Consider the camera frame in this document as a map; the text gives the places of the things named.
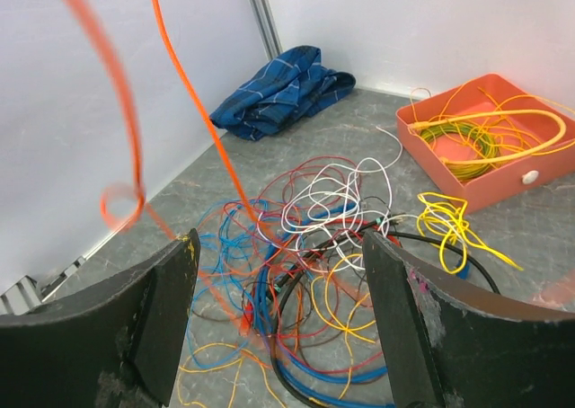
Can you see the blue plaid cloth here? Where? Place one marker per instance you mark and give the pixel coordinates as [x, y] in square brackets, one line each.
[292, 86]

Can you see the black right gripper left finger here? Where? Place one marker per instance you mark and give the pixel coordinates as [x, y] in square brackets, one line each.
[116, 343]

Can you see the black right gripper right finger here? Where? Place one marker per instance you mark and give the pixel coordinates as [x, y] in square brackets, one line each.
[448, 343]

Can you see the orange plastic box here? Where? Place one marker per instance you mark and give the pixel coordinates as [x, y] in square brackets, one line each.
[487, 140]

